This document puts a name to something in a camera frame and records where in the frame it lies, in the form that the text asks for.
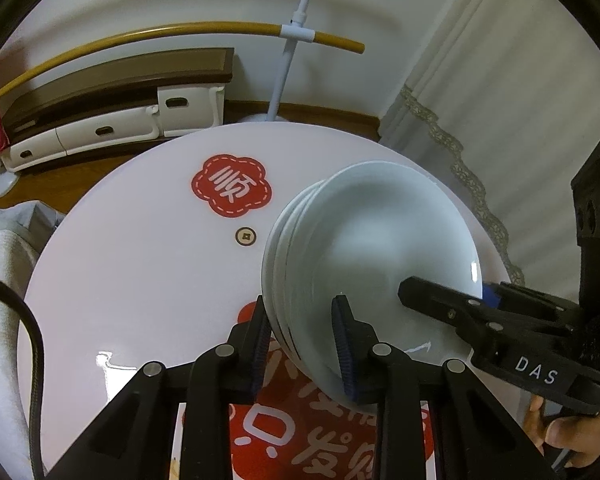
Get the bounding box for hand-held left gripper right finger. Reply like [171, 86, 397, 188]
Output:
[331, 294, 556, 480]

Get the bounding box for white pleated curtain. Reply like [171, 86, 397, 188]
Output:
[380, 0, 600, 311]

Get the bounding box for black cable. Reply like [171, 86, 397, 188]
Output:
[0, 267, 46, 480]

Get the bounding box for white slipper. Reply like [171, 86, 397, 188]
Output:
[0, 170, 22, 197]

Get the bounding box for person's right hand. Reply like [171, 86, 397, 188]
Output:
[522, 394, 600, 471]

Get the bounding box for low cabinet white drawers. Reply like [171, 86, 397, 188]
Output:
[0, 47, 236, 171]

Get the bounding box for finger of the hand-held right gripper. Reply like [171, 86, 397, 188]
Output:
[481, 281, 583, 332]
[397, 275, 502, 361]

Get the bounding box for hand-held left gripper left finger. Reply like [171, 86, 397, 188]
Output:
[45, 296, 273, 480]

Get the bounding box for round white printed table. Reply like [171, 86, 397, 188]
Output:
[17, 122, 513, 480]

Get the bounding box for wooden bar rack white post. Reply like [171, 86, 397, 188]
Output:
[0, 0, 403, 126]

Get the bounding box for white quilted blanket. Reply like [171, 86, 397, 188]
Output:
[0, 200, 66, 480]

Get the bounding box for white ceramic bowl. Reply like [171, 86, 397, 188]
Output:
[290, 161, 483, 403]
[274, 185, 331, 366]
[261, 195, 341, 391]

